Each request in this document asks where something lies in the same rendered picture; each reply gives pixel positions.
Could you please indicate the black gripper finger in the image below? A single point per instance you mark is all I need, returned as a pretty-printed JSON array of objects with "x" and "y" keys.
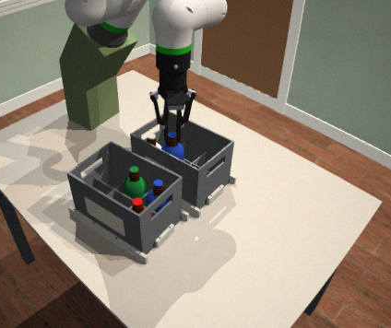
[
  {"x": 181, "y": 119},
  {"x": 163, "y": 121}
]

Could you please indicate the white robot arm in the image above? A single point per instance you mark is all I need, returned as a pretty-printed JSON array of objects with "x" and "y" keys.
[{"x": 174, "y": 22}]

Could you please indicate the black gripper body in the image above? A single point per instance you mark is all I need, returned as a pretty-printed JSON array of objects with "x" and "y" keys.
[{"x": 172, "y": 81}]

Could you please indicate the red bottle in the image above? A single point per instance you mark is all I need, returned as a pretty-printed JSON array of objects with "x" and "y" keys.
[{"x": 137, "y": 205}]

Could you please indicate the grey divided crate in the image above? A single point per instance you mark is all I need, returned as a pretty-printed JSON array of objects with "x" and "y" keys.
[
  {"x": 206, "y": 165},
  {"x": 138, "y": 230}
]

